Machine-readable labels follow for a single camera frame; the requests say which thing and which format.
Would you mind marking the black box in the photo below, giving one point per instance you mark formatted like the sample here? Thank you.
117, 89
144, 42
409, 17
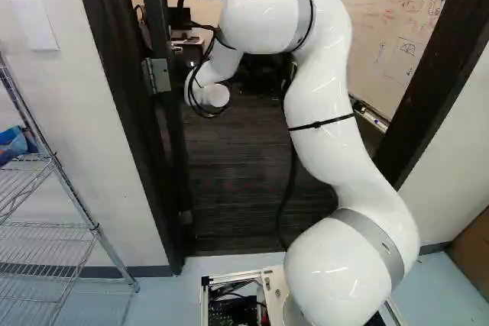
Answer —
179, 17

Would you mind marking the cardboard box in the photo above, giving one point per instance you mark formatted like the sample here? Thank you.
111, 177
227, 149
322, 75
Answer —
473, 249

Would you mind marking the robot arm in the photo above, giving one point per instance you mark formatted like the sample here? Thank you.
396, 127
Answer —
324, 74

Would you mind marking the dark door frame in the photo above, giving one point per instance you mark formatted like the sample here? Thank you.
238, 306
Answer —
114, 74

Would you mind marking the whiteboard marker tray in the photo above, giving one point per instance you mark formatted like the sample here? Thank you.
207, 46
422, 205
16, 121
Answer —
366, 113

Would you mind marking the dark wooden door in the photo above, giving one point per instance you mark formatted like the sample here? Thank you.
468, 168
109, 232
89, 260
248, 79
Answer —
179, 158

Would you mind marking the blue bag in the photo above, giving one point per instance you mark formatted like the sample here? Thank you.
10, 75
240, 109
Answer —
13, 143

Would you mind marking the white wall plate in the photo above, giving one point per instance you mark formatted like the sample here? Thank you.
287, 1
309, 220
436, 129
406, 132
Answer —
34, 22

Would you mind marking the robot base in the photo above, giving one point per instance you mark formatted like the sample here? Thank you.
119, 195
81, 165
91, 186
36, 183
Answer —
229, 275

